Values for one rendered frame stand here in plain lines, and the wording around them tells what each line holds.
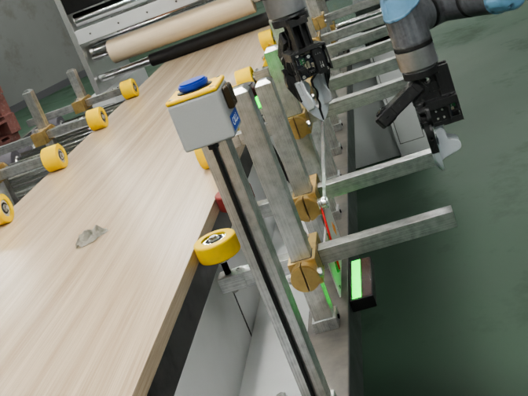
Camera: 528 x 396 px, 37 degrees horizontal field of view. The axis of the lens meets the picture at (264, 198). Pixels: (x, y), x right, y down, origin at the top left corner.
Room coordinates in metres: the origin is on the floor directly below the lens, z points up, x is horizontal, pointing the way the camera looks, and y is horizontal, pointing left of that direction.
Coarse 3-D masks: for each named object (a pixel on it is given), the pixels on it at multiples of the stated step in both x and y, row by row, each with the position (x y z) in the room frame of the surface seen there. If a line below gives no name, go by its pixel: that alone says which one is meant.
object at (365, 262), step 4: (364, 260) 1.48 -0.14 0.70; (368, 260) 1.47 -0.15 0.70; (364, 264) 1.46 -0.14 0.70; (368, 264) 1.45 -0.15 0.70; (364, 268) 1.44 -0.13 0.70; (368, 268) 1.43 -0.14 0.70; (364, 272) 1.42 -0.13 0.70; (368, 272) 1.42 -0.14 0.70; (364, 276) 1.41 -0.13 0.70; (368, 276) 1.40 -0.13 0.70; (364, 280) 1.39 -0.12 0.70; (368, 280) 1.38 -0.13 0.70; (364, 284) 1.37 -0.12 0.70; (368, 284) 1.37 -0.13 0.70; (364, 288) 1.36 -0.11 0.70; (368, 288) 1.35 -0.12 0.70; (364, 292) 1.34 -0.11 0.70; (368, 292) 1.34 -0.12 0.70
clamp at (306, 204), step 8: (312, 176) 1.59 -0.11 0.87; (312, 184) 1.55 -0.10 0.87; (312, 192) 1.50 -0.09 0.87; (296, 200) 1.50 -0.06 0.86; (304, 200) 1.48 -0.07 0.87; (312, 200) 1.48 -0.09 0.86; (296, 208) 1.48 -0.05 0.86; (304, 208) 1.48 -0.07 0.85; (312, 208) 1.48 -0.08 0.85; (304, 216) 1.48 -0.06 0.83; (312, 216) 1.48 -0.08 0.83
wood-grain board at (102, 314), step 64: (192, 64) 3.76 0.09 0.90; (256, 64) 3.07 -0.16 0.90; (128, 128) 2.78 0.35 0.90; (64, 192) 2.18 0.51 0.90; (128, 192) 1.91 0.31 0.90; (192, 192) 1.70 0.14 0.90; (0, 256) 1.79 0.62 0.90; (64, 256) 1.60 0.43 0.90; (128, 256) 1.45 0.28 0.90; (192, 256) 1.33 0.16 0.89; (0, 320) 1.37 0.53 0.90; (64, 320) 1.25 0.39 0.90; (128, 320) 1.15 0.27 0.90; (0, 384) 1.10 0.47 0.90; (64, 384) 1.02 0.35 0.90; (128, 384) 0.95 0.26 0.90
